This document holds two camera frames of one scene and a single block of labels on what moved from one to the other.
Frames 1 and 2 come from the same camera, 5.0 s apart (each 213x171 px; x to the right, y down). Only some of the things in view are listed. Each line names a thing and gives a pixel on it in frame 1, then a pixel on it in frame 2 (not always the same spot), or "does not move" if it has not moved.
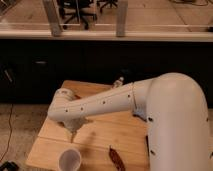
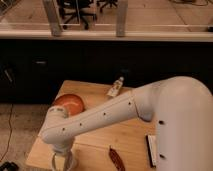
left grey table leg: [53, 14] does not move
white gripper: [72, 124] -> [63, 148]
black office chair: [79, 9] does not move
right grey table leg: [121, 18] does not move
